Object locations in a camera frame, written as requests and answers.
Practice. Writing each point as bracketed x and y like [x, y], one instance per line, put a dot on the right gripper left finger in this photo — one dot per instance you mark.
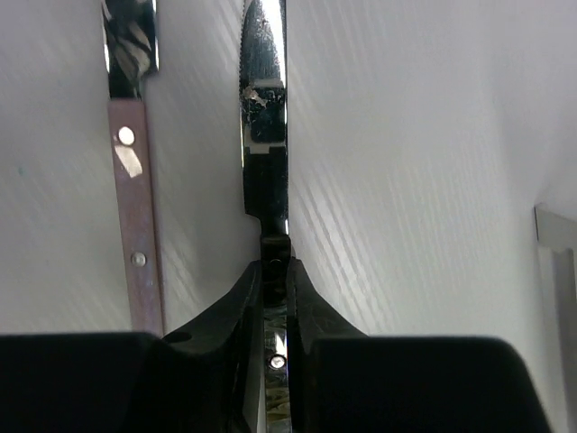
[223, 347]

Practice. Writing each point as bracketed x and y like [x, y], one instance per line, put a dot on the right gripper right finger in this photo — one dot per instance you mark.
[319, 372]

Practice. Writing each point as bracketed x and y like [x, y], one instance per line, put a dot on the black handled steel knife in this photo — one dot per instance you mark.
[264, 139]

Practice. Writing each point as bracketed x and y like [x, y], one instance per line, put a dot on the pink handled steel knife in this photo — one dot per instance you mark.
[131, 56]

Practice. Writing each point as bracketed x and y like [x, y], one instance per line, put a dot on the white two-compartment utensil caddy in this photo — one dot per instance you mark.
[556, 237]

